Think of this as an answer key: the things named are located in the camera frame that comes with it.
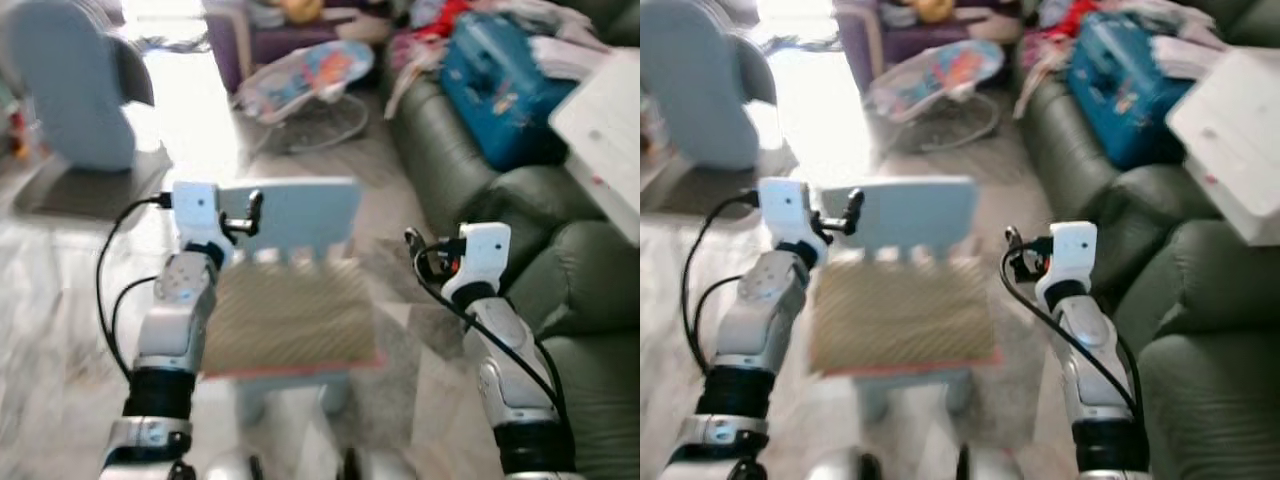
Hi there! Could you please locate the dark green leather sofa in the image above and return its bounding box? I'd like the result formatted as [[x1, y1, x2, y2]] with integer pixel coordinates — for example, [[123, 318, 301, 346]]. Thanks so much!
[[384, 60, 641, 480], [1018, 70, 1280, 480]]

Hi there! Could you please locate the small grey chair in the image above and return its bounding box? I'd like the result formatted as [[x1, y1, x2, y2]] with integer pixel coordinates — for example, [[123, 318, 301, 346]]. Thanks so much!
[[200, 178, 387, 423], [806, 175, 1002, 423]]

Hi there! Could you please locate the colourful baby bouncer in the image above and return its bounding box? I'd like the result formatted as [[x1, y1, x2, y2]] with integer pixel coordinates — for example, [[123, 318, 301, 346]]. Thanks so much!
[[234, 40, 377, 153], [864, 40, 1005, 153]]

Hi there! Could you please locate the red chair seat pad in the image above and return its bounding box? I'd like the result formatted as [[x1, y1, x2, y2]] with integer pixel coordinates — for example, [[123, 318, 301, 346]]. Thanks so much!
[[808, 350, 1002, 380], [200, 354, 387, 382]]

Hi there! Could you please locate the blue bag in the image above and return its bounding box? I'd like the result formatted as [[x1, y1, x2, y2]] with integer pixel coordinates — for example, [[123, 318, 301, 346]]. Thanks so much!
[[439, 14, 579, 169], [1065, 12, 1196, 169]]

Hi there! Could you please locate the purple armchair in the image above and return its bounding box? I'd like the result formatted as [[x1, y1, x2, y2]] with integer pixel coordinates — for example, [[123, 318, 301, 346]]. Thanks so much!
[[204, 0, 393, 95], [835, 0, 1023, 93]]

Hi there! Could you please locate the silver right robot leg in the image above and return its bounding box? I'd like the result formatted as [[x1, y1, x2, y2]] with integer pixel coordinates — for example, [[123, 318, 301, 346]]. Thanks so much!
[[340, 447, 417, 480]]

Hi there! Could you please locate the silver robot leg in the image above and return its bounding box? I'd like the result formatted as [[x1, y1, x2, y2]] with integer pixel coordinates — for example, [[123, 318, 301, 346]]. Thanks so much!
[[198, 452, 264, 480], [340, 447, 417, 480], [805, 450, 881, 480]]

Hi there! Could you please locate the white box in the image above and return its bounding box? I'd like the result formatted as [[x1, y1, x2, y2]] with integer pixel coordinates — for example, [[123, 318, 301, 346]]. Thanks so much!
[[548, 48, 641, 247], [1165, 45, 1280, 247]]

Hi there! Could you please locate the red garment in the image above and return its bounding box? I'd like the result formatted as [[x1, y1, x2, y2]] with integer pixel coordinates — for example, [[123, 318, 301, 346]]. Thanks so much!
[[414, 0, 473, 43], [1044, 0, 1101, 41]]

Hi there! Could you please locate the white folded cloth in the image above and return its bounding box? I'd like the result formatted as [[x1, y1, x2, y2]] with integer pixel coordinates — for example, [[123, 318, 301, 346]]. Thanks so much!
[[1148, 34, 1229, 83], [528, 34, 607, 83]]

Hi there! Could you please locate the silver left robot leg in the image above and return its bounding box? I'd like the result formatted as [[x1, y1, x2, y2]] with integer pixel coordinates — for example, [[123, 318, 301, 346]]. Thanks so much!
[[198, 452, 264, 480], [805, 450, 881, 480]]

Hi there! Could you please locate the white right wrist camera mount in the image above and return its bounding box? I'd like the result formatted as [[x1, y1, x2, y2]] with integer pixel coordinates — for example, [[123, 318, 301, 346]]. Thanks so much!
[[442, 223, 512, 303], [1035, 221, 1098, 299]]

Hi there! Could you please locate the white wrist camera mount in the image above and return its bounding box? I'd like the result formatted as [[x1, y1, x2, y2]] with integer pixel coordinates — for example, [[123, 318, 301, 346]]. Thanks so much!
[[172, 182, 224, 251], [758, 178, 812, 249], [442, 223, 512, 303], [1035, 221, 1098, 299]]

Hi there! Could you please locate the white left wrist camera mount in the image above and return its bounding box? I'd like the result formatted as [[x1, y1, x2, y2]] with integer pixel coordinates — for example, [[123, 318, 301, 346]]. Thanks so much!
[[172, 182, 224, 251], [758, 178, 812, 249]]

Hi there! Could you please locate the short black left arm cable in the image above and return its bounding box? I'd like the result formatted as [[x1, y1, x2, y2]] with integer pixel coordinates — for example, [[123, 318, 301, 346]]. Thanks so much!
[[692, 273, 746, 346], [109, 275, 161, 353]]

